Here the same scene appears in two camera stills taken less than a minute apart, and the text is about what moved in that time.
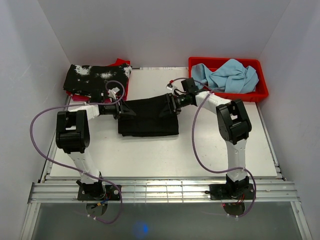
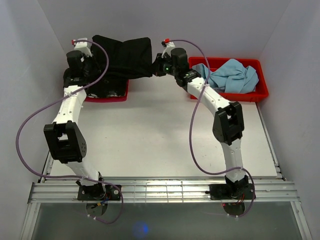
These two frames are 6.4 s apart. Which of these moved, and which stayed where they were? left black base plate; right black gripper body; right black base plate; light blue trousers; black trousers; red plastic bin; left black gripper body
Moved: left black gripper body; right black gripper body; black trousers
Stayed: light blue trousers; left black base plate; right black base plate; red plastic bin
